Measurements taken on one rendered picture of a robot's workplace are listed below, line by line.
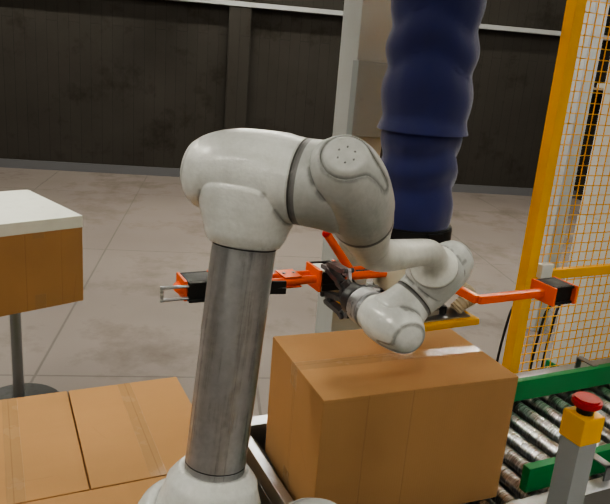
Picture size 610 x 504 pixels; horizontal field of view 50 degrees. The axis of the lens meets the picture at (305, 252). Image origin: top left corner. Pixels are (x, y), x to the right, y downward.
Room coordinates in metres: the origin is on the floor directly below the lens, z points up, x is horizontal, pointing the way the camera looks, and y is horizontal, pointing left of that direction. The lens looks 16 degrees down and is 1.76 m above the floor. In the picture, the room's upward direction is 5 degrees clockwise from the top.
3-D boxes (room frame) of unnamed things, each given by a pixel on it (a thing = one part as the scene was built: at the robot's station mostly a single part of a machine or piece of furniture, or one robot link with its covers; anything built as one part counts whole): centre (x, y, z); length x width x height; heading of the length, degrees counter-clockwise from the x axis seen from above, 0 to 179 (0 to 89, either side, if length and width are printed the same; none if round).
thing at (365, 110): (2.77, -0.23, 1.62); 0.20 x 0.05 x 0.30; 116
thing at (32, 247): (2.89, 1.34, 0.82); 0.60 x 0.40 x 0.40; 45
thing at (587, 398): (1.43, -0.70, 1.02); 0.07 x 0.07 x 0.04
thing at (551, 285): (1.68, -0.67, 1.22); 0.09 x 0.08 x 0.05; 27
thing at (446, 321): (1.69, -0.33, 1.11); 0.34 x 0.10 x 0.05; 117
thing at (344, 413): (1.77, -0.28, 0.75); 0.60 x 0.40 x 0.40; 113
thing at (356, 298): (1.44, -0.15, 1.21); 0.09 x 0.06 x 0.09; 117
